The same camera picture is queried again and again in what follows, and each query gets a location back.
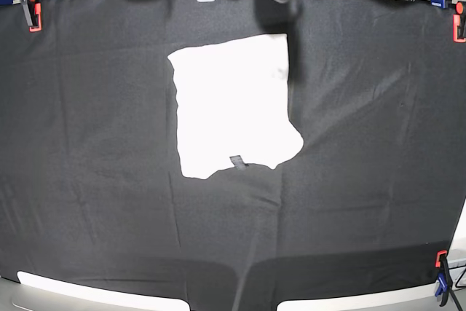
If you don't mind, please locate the white printed t-shirt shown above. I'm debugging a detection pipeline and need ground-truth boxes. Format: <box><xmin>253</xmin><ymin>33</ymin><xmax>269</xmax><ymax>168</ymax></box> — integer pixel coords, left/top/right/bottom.
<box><xmin>167</xmin><ymin>34</ymin><xmax>304</xmax><ymax>179</ymax></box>

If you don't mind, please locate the black table cloth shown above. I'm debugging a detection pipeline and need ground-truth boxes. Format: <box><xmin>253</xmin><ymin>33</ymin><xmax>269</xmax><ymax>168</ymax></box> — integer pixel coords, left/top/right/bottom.
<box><xmin>1</xmin><ymin>0</ymin><xmax>465</xmax><ymax>310</ymax></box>

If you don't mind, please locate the orange clamp top left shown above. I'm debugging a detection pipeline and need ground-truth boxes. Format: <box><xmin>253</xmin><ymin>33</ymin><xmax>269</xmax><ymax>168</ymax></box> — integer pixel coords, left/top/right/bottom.
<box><xmin>20</xmin><ymin>0</ymin><xmax>42</xmax><ymax>33</ymax></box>

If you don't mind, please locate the orange clamp top right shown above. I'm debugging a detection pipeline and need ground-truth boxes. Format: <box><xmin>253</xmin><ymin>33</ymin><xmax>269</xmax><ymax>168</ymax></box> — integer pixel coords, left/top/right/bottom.
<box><xmin>453</xmin><ymin>1</ymin><xmax>465</xmax><ymax>43</ymax></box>

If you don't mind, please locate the orange blue clamp bottom right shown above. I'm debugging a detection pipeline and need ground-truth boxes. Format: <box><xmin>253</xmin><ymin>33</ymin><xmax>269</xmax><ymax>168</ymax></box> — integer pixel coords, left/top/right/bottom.
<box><xmin>435</xmin><ymin>250</ymin><xmax>453</xmax><ymax>307</ymax></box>

